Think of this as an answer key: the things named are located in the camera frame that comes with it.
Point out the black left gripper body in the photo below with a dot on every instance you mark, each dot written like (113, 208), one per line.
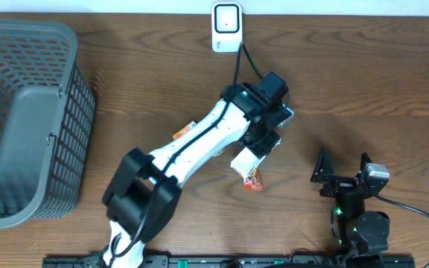
(263, 131)

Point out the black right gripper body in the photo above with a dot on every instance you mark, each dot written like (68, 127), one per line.
(339, 184)

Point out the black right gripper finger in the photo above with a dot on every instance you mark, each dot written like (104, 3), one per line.
(324, 170)
(365, 162)

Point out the white green toothpaste box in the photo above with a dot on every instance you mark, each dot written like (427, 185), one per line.
(246, 162)

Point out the orange chocolate bar wrapper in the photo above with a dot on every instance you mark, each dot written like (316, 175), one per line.
(253, 182)

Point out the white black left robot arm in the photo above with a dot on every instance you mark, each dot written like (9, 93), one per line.
(145, 189)

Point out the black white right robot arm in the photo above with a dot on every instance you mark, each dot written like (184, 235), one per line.
(360, 232)

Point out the white barcode scanner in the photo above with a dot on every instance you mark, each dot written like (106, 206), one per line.
(227, 27)

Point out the small orange box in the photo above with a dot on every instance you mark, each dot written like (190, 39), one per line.
(184, 130)

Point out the grey plastic mesh basket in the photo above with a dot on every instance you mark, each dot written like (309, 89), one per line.
(46, 115)

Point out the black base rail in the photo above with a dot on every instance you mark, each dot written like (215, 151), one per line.
(164, 261)

